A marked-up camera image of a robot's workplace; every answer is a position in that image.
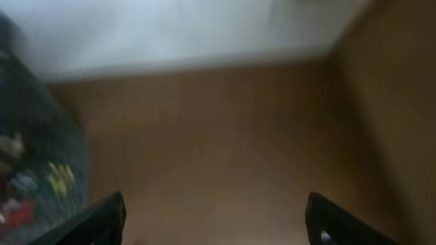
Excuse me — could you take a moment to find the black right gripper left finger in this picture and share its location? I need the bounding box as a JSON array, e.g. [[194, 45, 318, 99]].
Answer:
[[29, 192, 127, 245]]

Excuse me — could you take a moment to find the grey plastic lattice basket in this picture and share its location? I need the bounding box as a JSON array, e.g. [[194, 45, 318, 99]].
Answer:
[[1, 14, 88, 244]]

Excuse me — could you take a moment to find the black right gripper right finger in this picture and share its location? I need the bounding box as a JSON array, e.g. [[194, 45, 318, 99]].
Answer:
[[305, 192, 398, 245]]

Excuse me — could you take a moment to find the brown wooden side panel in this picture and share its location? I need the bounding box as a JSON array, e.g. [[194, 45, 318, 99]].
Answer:
[[330, 0, 435, 244]]

